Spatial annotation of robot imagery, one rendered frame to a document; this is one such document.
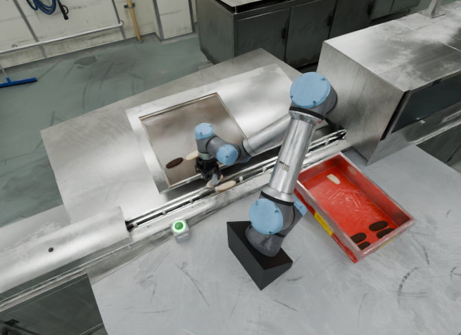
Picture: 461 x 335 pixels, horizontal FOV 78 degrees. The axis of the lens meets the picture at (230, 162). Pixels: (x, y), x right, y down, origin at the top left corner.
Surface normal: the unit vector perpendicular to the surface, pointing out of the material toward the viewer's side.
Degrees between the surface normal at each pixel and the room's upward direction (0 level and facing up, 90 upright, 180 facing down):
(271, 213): 53
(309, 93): 39
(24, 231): 0
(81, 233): 0
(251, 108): 10
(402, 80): 0
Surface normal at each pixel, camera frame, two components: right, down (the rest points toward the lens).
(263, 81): 0.05, -0.53
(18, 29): 0.45, 0.66
